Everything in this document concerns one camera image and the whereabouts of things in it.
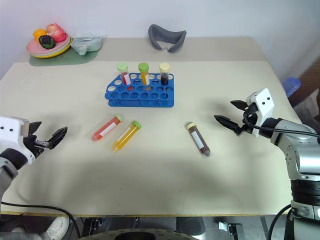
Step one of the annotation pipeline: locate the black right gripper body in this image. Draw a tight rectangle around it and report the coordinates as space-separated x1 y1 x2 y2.
234 102 259 137

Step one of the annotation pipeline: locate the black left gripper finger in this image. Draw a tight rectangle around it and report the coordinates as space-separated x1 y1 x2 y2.
28 121 43 137
47 126 69 151

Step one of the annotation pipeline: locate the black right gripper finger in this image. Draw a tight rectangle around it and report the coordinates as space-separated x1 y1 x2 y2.
230 99 250 112
213 114 245 134

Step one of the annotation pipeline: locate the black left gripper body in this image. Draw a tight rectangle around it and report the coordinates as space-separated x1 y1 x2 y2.
23 134 50 159

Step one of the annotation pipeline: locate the brown tube, yellow cap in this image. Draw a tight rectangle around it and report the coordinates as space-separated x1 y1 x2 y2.
185 121 212 159

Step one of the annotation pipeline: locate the red tube, green cap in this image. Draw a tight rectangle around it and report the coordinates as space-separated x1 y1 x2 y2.
91 113 125 142
116 62 132 86

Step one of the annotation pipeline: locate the orange tube, green cap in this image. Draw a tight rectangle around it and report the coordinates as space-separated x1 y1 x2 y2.
137 62 151 87
111 120 143 153

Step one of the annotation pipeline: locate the dark tube, yellow cap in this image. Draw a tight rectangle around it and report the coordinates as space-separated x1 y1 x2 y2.
159 62 171 87

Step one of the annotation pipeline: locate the blue test tube rack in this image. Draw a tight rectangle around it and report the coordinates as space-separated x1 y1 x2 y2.
104 72 176 109

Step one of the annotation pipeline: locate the blue water bottle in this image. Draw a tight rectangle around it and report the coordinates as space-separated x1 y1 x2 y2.
282 76 303 98

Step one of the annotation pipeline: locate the stack of pastel plates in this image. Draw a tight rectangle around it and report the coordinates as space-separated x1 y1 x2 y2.
26 34 74 60

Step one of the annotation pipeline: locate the green table mat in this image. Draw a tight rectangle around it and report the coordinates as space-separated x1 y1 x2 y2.
28 48 101 67

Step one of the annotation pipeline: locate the white shoe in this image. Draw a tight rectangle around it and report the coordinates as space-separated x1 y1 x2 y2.
39 215 71 240

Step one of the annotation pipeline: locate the black and green toy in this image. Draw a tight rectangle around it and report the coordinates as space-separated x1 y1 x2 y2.
38 35 56 50

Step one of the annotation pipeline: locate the orange toy fruit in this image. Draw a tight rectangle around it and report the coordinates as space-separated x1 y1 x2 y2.
32 28 48 41

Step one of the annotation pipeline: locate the pink toy fruit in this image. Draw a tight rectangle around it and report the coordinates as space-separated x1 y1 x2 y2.
45 22 67 43

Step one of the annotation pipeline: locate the pale green plastic pouch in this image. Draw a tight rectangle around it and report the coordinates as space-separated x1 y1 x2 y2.
70 34 108 56

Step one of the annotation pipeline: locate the grey fabric eye mask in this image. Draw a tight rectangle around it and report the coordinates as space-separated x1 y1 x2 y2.
147 23 188 55

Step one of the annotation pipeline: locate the black cylinder under table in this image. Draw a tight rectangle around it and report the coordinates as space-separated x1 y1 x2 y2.
175 216 207 236

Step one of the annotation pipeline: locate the dark rounded base shape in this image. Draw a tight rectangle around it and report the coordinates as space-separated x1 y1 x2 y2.
84 226 192 240

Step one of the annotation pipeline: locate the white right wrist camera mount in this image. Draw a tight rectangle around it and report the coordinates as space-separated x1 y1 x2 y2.
245 87 276 138

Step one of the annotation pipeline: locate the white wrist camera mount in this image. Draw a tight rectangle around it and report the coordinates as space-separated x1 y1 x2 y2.
0 116 36 166
245 87 276 138

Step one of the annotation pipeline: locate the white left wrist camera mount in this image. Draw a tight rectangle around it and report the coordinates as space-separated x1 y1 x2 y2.
0 116 36 166

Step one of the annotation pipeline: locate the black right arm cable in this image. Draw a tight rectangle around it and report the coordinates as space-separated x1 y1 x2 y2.
242 111 320 138

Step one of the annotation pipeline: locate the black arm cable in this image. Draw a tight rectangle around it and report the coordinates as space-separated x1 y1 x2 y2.
242 111 320 138
0 200 85 239

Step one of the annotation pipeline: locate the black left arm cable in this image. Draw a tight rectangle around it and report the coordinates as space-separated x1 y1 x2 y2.
0 200 85 239

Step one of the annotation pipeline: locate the black cable under table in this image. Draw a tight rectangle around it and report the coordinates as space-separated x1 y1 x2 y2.
266 203 294 240

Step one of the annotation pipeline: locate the metal bracket under table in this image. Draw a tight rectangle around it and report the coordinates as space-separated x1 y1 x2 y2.
218 220 245 240

